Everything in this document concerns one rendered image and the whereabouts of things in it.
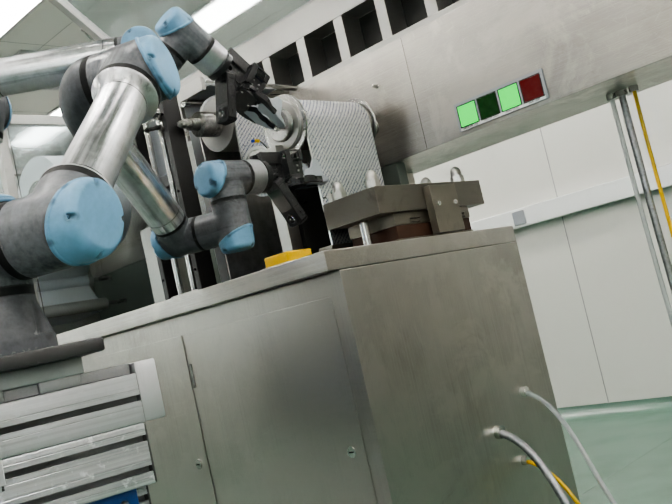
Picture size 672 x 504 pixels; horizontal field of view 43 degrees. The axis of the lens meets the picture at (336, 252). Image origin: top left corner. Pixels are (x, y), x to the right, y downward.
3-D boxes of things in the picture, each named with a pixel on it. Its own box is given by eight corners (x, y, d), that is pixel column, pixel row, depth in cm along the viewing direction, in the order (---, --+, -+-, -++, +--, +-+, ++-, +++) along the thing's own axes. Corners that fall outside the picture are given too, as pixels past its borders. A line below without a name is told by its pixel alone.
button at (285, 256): (266, 270, 174) (263, 258, 174) (290, 266, 179) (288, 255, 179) (288, 262, 169) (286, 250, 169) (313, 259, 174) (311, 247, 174)
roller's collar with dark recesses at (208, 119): (192, 140, 220) (187, 116, 221) (211, 140, 225) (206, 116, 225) (207, 132, 216) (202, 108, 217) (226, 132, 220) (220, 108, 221)
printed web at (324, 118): (232, 291, 224) (193, 106, 229) (297, 281, 242) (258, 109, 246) (336, 260, 198) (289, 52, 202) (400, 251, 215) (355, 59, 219)
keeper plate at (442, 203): (433, 234, 193) (422, 187, 194) (458, 231, 201) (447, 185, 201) (441, 232, 192) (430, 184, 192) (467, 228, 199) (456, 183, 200)
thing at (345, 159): (323, 212, 199) (306, 136, 201) (388, 207, 216) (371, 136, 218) (325, 212, 199) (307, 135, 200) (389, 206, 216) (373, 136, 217)
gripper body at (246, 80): (273, 78, 197) (235, 42, 191) (261, 104, 193) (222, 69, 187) (252, 89, 203) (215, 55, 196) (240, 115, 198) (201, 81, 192)
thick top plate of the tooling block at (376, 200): (327, 230, 193) (322, 204, 193) (434, 219, 222) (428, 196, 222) (380, 213, 182) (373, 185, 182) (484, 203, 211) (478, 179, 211)
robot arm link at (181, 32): (146, 32, 186) (171, 2, 187) (184, 66, 192) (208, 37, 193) (156, 33, 180) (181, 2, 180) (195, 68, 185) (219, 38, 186)
